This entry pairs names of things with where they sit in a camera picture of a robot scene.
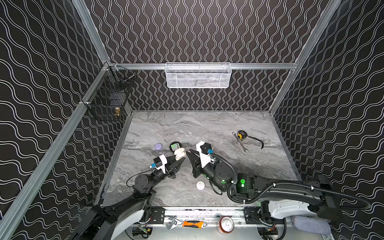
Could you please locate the purple earbud charging case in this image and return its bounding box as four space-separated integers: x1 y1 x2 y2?
154 143 163 151

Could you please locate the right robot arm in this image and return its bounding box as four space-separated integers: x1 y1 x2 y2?
187 149 371 223

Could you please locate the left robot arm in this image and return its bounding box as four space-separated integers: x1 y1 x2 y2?
70 155 186 240

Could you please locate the white round earbud case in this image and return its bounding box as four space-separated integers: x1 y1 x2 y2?
196 181 206 190

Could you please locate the black round digital timer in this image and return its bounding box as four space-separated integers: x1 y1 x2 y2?
169 142 182 152

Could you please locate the silver combination wrench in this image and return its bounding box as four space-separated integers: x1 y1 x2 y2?
232 132 249 153

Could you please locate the yellow black tape measure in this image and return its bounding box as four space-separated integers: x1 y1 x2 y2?
237 130 264 149

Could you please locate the adjustable wrench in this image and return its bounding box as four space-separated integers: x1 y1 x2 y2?
166 217 184 231

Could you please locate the soda can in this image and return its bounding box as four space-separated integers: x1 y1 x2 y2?
217 216 235 234

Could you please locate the grey cloth roll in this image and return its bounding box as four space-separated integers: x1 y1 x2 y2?
292 216 331 236

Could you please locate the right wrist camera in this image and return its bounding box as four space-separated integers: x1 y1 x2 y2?
196 141 214 168

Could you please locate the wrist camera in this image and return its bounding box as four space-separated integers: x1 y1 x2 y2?
196 141 214 168
150 155 168 174

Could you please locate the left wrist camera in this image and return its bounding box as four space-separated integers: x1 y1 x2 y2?
150 155 168 174

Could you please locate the orange handled tool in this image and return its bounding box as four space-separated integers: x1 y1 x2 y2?
182 221 208 229

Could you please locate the white wire mesh basket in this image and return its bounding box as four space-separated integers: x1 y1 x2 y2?
165 62 232 89

